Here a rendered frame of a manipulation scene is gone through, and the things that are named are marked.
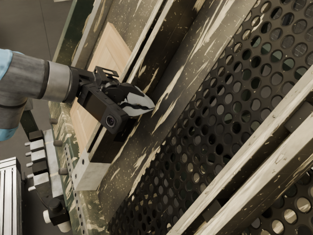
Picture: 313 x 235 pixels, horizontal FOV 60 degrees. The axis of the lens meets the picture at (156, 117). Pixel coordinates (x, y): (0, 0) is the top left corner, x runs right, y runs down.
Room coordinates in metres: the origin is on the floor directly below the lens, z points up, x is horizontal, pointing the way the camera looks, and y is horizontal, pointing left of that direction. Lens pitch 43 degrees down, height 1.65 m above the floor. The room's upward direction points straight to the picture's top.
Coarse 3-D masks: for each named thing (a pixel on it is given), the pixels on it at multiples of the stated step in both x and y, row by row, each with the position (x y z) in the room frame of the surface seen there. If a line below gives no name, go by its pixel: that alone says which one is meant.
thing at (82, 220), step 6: (66, 144) 0.65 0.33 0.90; (66, 150) 0.63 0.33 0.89; (66, 156) 0.61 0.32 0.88; (72, 168) 0.54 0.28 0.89; (72, 180) 0.50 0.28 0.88; (72, 186) 0.49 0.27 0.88; (78, 192) 0.45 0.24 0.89; (78, 198) 0.43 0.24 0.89; (78, 204) 0.42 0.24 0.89; (78, 210) 0.40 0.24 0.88; (78, 216) 0.39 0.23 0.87; (84, 216) 0.38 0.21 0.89; (84, 222) 0.36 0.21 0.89; (84, 228) 0.34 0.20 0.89; (84, 234) 0.33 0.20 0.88
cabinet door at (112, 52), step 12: (108, 24) 0.89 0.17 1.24; (108, 36) 0.85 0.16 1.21; (120, 36) 0.81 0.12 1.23; (96, 48) 0.89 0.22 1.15; (108, 48) 0.81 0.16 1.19; (120, 48) 0.75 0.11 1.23; (96, 60) 0.84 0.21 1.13; (108, 60) 0.78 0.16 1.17; (120, 60) 0.71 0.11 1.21; (96, 72) 0.81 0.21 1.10; (108, 72) 0.74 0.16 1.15; (120, 72) 0.68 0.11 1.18; (72, 108) 0.82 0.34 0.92; (72, 120) 0.78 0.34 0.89; (84, 120) 0.71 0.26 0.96; (96, 120) 0.65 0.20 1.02; (84, 132) 0.66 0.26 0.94; (84, 144) 0.62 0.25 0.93
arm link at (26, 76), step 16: (0, 64) 0.38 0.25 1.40; (16, 64) 0.39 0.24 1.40; (32, 64) 0.41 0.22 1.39; (48, 64) 0.43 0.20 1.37; (0, 80) 0.37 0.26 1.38; (16, 80) 0.38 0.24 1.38; (32, 80) 0.39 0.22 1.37; (0, 96) 0.37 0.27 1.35; (16, 96) 0.38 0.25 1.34; (32, 96) 0.39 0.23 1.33
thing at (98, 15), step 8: (96, 0) 1.02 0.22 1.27; (104, 0) 0.98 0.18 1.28; (112, 0) 1.00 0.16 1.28; (96, 8) 0.98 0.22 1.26; (104, 8) 0.98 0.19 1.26; (96, 16) 0.97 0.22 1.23; (104, 16) 0.98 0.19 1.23; (88, 24) 0.99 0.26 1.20; (96, 24) 0.97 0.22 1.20; (88, 32) 0.96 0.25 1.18; (96, 32) 0.97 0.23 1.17; (88, 40) 0.95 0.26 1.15; (80, 48) 0.96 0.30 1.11; (88, 48) 0.95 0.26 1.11; (80, 56) 0.94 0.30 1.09; (88, 56) 0.95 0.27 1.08; (72, 64) 0.96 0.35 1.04; (80, 64) 0.94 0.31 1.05
